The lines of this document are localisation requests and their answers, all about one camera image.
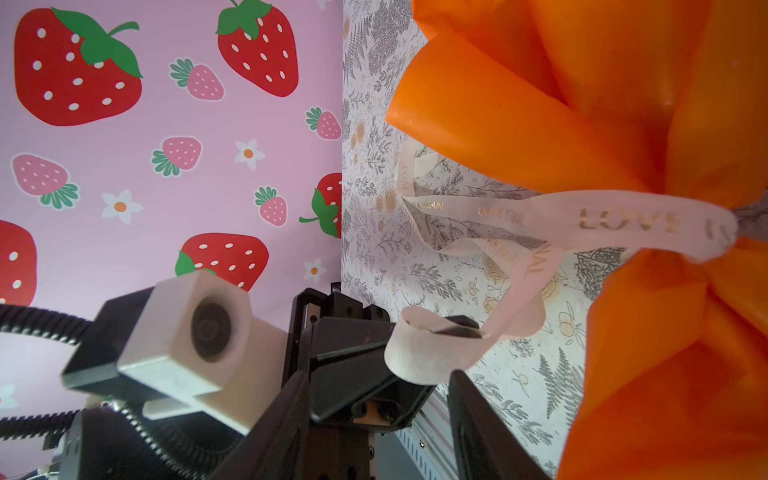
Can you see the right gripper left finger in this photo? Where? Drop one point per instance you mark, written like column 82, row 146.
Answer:
column 275, row 446

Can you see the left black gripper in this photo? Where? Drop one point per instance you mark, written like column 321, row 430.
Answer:
column 335, row 340

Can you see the orange wrapping paper sheet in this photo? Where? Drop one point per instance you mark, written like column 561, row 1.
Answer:
column 660, row 97

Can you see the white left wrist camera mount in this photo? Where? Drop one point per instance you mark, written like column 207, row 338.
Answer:
column 197, row 343

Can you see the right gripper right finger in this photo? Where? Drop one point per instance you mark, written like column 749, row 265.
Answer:
column 483, row 445

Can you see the cream ribbon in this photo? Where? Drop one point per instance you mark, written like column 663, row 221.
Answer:
column 543, row 228

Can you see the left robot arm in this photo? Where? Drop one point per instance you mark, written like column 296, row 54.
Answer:
column 30, row 370

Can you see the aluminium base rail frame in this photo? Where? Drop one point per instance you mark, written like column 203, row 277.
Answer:
column 429, row 440

